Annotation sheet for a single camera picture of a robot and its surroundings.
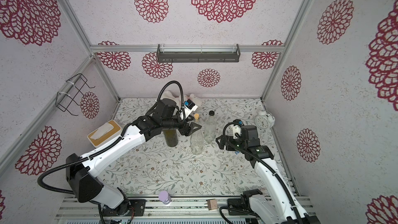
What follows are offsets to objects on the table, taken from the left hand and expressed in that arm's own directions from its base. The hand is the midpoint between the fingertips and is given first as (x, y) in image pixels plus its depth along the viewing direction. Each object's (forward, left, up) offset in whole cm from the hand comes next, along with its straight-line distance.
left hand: (195, 123), depth 73 cm
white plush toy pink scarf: (+40, +20, -22) cm, 50 cm away
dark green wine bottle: (+2, +15, -18) cm, 23 cm away
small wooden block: (-30, -8, -24) cm, 39 cm away
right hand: (-3, -14, -9) cm, 17 cm away
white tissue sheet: (+11, +58, -22) cm, 62 cm away
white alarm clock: (+15, -43, -19) cm, 49 cm away
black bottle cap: (+7, -8, -2) cm, 11 cm away
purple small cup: (-28, +14, -17) cm, 36 cm away
